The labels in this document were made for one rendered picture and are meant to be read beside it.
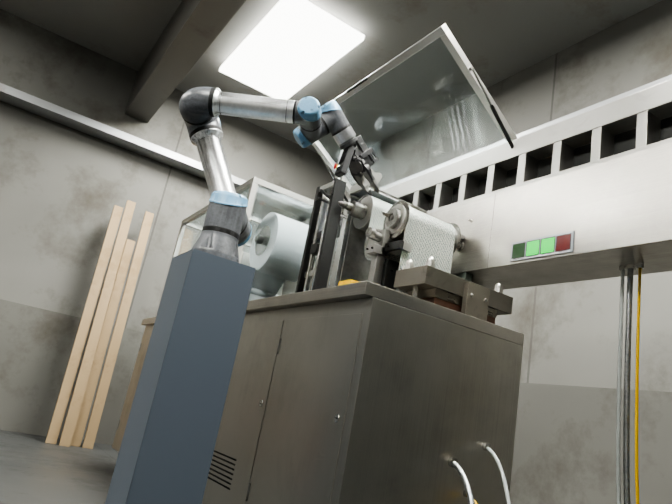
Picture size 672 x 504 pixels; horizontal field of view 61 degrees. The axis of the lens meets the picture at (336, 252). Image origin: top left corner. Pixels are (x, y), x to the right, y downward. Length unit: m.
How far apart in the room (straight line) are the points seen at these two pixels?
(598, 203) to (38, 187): 4.16
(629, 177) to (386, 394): 0.97
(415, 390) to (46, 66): 4.38
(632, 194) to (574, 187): 0.21
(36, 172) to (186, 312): 3.57
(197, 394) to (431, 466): 0.69
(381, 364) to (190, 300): 0.56
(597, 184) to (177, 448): 1.47
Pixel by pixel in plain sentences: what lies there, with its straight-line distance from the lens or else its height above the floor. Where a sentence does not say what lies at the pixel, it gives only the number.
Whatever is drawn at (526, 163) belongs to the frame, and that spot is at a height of 1.54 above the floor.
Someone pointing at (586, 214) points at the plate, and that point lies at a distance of 1.97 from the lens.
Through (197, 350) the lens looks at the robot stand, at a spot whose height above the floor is 0.63.
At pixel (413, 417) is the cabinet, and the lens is 1.70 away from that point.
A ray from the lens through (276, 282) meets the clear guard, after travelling 2.91.
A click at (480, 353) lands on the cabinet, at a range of 1.87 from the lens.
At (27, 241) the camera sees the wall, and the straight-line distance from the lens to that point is 4.97.
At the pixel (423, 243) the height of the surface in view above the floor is 1.18.
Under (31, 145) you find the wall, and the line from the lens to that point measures 5.15.
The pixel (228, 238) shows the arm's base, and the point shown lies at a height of 0.97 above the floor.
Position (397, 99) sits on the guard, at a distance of 2.56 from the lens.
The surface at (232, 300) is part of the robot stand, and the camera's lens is 1.69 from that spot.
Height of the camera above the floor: 0.52
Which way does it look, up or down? 16 degrees up
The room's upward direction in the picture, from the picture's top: 11 degrees clockwise
